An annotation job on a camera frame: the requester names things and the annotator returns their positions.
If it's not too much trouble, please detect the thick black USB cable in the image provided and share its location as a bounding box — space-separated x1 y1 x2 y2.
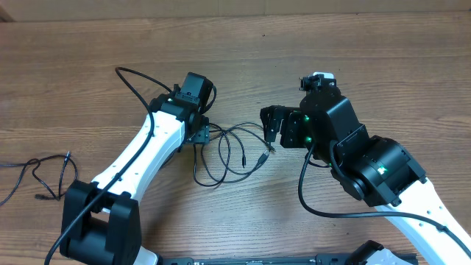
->
192 123 272 188

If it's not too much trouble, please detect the thin black braided cable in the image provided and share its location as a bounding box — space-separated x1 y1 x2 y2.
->
0 150 79 207

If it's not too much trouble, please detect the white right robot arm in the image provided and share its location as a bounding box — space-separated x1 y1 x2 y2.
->
260 72 470 264

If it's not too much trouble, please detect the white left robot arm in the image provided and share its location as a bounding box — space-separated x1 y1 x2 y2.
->
52 92 210 265

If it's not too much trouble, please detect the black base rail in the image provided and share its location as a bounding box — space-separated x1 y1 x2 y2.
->
157 240 419 265

